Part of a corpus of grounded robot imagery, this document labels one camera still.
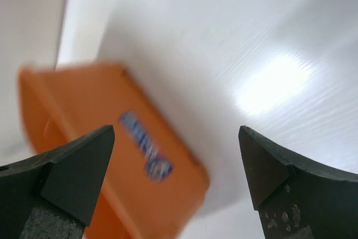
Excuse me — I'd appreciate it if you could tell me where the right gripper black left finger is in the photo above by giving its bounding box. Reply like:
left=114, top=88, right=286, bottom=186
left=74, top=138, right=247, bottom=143
left=1, top=125, right=115, bottom=238

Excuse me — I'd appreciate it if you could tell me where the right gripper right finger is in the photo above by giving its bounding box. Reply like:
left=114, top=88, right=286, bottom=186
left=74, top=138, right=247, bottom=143
left=238, top=126, right=357, bottom=238

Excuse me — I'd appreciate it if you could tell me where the orange plastic bin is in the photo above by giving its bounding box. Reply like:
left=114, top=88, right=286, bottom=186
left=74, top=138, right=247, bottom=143
left=17, top=61, right=211, bottom=239

